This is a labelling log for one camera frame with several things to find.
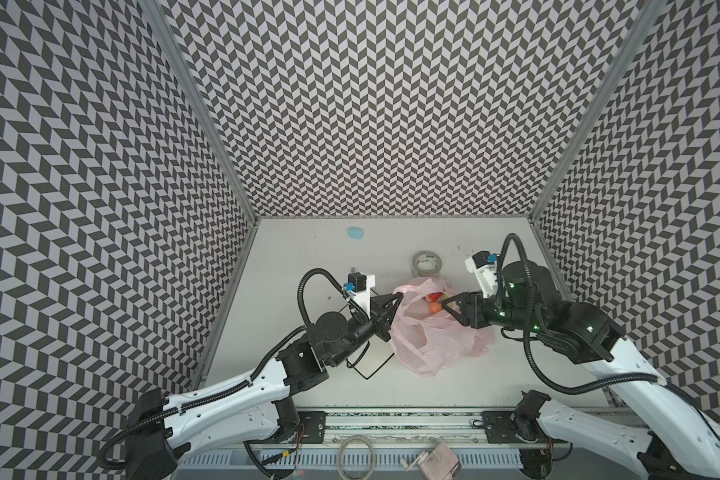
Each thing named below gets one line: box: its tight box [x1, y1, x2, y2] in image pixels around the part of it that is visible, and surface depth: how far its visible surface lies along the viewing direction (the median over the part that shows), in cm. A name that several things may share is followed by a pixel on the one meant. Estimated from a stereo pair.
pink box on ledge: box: [419, 441, 462, 480], surface depth 66 cm
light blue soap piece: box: [347, 226, 365, 240], surface depth 118 cm
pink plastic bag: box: [389, 277, 496, 376], surface depth 71 cm
